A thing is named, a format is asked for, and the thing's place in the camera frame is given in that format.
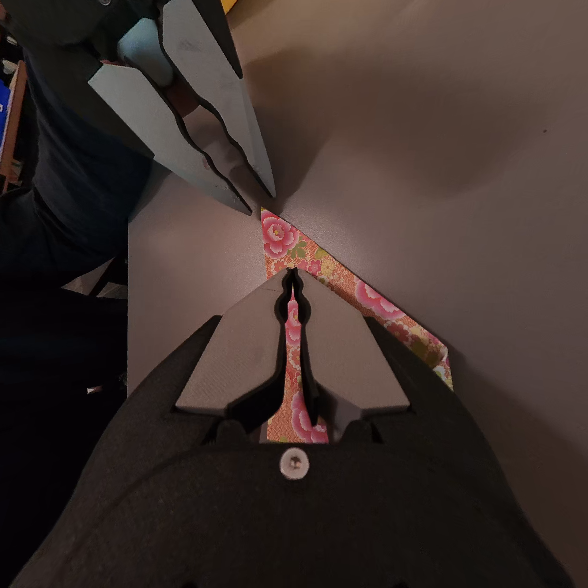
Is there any pink floral origami paper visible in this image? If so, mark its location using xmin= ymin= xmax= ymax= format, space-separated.
xmin=260 ymin=207 xmax=454 ymax=444

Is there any wooden shelf rack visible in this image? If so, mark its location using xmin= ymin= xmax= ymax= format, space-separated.
xmin=0 ymin=59 xmax=28 ymax=194

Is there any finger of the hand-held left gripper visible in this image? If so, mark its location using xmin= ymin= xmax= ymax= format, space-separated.
xmin=88 ymin=57 xmax=253 ymax=216
xmin=158 ymin=0 xmax=277 ymax=199

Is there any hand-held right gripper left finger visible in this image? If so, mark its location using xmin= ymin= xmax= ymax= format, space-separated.
xmin=175 ymin=268 xmax=294 ymax=433

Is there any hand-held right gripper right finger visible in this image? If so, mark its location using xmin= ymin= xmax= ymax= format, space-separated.
xmin=292 ymin=268 xmax=411 ymax=443

